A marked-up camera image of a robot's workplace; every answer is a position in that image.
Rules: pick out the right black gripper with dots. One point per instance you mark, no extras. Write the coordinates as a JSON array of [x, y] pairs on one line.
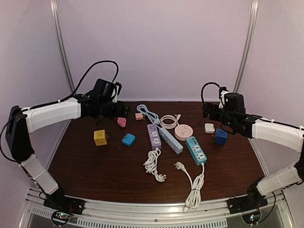
[[206, 112]]

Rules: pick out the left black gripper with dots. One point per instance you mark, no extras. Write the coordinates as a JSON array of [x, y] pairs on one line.
[[126, 109]]

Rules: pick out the dark blue cube adapter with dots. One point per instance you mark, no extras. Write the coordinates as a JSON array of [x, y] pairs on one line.
[[220, 137]]

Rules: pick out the yellow cube adapter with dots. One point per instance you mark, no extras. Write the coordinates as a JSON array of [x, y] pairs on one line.
[[100, 137]]

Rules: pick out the white small adapter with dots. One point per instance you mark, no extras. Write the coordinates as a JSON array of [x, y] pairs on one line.
[[209, 128]]

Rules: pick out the pink charger plug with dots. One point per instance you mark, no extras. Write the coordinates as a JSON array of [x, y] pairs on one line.
[[139, 116]]

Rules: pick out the light blue small adapter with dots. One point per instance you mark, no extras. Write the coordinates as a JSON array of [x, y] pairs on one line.
[[129, 139]]

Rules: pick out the teal blue socket box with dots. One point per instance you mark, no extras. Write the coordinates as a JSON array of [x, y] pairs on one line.
[[195, 150]]

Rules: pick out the pink round socket hub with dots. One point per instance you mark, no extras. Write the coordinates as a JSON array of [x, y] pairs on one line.
[[182, 132]]

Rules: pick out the purple power strip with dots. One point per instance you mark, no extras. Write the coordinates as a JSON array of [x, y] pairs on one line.
[[154, 136]]

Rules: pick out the light blue power strip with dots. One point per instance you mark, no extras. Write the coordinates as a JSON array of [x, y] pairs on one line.
[[170, 140]]

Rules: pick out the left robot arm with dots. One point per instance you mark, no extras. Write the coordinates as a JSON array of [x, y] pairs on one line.
[[25, 121]]

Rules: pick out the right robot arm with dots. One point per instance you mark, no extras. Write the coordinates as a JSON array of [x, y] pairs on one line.
[[279, 146]]

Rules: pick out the white round plug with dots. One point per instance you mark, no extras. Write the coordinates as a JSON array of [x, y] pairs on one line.
[[156, 121]]

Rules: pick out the pink flat adapter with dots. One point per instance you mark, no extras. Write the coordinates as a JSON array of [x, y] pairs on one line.
[[121, 122]]

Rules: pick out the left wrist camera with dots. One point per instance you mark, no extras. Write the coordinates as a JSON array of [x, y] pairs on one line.
[[103, 90]]

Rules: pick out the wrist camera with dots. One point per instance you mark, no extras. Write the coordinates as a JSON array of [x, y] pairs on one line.
[[103, 90], [234, 102]]

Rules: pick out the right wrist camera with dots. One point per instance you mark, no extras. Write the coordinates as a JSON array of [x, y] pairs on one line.
[[234, 102]]

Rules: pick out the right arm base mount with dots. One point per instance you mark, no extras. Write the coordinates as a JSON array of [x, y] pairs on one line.
[[253, 200]]

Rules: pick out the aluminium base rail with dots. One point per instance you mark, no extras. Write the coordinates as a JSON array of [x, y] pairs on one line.
[[103, 214]]

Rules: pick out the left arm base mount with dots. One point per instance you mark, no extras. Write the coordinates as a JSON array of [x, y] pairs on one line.
[[59, 201]]

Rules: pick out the left aluminium frame post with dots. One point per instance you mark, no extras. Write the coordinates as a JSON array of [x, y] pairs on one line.
[[60, 43]]

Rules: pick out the aluminium frame post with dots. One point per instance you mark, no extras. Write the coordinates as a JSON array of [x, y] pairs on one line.
[[248, 43], [60, 43]]

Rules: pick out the right aluminium frame post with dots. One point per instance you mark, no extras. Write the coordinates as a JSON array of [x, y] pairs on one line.
[[248, 43]]

